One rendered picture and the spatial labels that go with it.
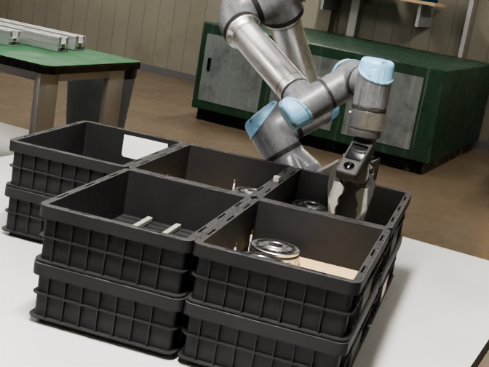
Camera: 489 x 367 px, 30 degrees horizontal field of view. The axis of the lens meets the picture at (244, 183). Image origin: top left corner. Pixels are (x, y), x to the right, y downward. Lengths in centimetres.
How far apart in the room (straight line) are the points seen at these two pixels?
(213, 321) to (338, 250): 41
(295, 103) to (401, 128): 546
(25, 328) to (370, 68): 87
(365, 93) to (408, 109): 547
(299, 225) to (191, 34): 877
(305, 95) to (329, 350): 66
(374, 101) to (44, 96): 306
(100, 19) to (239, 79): 367
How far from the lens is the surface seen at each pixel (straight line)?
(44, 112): 485
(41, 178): 216
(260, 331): 159
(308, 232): 193
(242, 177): 236
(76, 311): 173
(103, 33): 1126
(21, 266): 204
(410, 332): 203
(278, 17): 233
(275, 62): 210
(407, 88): 742
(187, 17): 1065
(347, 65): 205
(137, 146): 245
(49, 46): 531
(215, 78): 805
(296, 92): 202
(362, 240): 191
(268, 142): 254
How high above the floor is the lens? 141
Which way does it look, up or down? 13 degrees down
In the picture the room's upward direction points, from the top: 10 degrees clockwise
